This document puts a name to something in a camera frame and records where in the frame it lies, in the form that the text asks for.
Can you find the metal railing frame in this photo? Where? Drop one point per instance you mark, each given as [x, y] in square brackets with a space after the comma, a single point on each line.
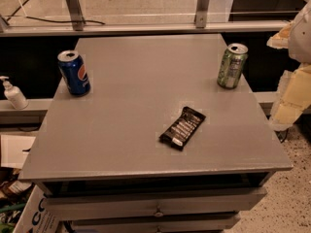
[129, 17]

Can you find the white pump bottle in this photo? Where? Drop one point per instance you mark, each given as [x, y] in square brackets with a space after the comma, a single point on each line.
[14, 94]

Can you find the grey drawer cabinet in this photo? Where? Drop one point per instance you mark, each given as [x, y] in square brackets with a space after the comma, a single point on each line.
[101, 163]

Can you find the upper drawer knob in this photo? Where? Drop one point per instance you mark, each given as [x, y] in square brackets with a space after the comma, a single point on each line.
[158, 213]

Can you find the blue pepsi can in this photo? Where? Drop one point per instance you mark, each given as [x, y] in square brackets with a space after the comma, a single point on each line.
[73, 71]

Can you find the white cardboard box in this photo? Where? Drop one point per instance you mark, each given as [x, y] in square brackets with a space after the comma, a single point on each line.
[35, 217]

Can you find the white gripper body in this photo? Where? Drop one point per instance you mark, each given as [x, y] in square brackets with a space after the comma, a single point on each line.
[302, 38]

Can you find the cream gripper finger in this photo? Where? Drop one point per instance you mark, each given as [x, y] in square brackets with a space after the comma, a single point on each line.
[280, 39]
[293, 97]

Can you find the green soda can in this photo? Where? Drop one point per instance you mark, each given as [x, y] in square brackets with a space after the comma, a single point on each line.
[232, 65]

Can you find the black snack bar wrapper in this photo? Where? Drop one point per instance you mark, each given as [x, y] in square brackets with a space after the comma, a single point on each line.
[182, 129]

